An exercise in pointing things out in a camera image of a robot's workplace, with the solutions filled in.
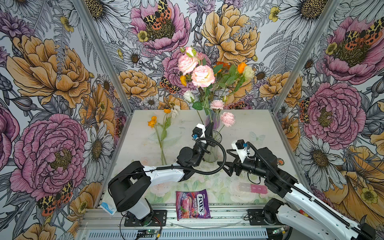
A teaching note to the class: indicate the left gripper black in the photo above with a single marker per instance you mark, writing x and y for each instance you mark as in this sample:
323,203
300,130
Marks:
202,144

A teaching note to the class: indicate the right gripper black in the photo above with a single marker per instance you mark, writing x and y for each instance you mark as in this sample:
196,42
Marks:
237,163

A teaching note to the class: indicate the blue purple glass vase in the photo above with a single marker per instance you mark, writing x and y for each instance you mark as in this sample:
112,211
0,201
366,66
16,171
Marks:
215,118

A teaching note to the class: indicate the clear grey glass vase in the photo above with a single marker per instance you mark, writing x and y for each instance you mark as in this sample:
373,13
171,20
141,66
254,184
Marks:
215,152

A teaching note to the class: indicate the yellow orange poppy stem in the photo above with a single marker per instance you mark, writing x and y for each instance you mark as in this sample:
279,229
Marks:
185,80

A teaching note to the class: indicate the orange gerbera flower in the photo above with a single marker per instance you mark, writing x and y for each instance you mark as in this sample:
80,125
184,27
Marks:
225,66

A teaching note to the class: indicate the white rose flower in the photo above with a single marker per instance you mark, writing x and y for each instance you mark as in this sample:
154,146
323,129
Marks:
246,87

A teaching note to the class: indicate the yellow orange rose flower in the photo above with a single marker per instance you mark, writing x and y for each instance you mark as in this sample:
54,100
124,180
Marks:
234,78

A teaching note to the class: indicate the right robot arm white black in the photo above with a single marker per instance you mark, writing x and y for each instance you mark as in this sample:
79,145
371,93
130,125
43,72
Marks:
297,207

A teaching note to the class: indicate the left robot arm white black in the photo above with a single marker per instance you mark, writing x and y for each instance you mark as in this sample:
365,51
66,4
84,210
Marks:
128,187

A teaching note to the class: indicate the pink white pill organizer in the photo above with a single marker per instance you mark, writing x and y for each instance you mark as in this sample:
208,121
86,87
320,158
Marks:
252,188

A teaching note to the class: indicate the purple Fox's candy bag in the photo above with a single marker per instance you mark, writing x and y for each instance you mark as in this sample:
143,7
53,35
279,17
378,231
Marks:
192,205

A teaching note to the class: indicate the small round orange token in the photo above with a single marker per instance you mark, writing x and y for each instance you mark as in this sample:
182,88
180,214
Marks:
280,162

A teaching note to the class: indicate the orange poppy stem on table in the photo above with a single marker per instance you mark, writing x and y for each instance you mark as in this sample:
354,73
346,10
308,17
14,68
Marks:
161,130

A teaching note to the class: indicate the white blue packet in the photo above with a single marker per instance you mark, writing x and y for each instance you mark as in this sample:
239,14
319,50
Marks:
109,208

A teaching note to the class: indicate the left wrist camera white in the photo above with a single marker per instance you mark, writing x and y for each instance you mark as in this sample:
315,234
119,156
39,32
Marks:
199,132

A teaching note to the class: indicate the aluminium rail front frame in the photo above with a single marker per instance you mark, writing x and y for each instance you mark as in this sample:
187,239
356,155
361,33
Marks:
226,223

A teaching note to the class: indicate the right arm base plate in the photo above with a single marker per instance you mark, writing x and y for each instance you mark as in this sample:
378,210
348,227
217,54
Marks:
262,217

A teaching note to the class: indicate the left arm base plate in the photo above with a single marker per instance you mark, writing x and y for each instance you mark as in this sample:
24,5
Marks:
156,219

